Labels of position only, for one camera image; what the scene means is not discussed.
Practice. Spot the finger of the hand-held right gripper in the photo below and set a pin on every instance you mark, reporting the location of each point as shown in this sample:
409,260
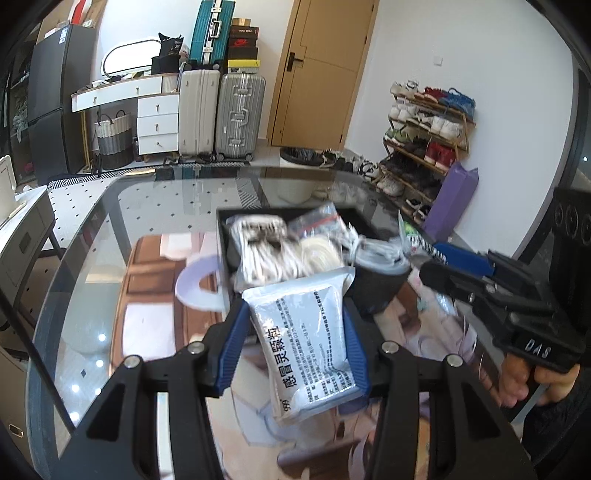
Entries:
461,256
448,279

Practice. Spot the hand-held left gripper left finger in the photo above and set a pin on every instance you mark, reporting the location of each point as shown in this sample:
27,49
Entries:
233,350

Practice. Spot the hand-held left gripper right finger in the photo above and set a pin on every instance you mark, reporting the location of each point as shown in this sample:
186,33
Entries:
358,350

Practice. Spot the silver medicine packet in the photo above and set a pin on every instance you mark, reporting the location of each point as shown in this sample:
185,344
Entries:
314,341

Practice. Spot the green packet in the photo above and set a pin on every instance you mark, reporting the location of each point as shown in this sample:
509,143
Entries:
413,237

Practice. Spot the black cardboard box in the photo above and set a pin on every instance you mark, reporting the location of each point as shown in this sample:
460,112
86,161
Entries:
383,290

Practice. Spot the clear zip bag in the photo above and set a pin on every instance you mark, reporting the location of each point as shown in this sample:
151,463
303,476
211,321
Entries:
318,221

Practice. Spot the person's right forearm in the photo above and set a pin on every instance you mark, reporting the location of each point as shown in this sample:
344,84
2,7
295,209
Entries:
554,438

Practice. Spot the person's right hand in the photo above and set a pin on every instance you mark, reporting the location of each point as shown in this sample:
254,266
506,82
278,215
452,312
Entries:
512,378

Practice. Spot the purple paper bag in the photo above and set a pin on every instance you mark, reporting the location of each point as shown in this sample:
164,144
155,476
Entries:
450,203

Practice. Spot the wooden shoe rack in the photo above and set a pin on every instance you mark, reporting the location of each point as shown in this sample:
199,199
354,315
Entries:
427,138

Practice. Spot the group of loose shoes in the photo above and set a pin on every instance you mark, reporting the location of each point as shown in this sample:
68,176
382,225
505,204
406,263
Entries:
351,164

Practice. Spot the wooden door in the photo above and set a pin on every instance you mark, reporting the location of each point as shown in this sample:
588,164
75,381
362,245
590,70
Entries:
323,69

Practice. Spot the grey side cabinet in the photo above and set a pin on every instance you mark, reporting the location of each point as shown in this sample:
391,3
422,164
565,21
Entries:
25,240

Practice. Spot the silver suitcase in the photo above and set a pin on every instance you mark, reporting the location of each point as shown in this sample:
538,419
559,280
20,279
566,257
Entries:
240,115

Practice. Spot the white suitcase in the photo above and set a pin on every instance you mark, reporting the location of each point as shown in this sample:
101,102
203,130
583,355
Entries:
198,110

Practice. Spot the woven laundry basket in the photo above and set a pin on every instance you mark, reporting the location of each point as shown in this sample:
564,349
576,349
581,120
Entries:
113,138

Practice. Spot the white vanity desk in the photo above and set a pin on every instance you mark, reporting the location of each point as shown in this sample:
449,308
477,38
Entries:
152,115

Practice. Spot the white kettle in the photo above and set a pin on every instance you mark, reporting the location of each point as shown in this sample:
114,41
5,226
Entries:
4,180

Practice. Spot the stack of shoe boxes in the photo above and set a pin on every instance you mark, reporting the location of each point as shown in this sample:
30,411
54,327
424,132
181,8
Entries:
242,44

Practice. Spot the oval mirror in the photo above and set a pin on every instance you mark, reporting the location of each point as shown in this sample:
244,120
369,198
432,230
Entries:
129,57

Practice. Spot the black refrigerator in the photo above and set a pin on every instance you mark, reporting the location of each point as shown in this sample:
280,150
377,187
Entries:
51,92

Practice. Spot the teal suitcase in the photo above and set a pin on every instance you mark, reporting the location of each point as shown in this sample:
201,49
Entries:
212,32

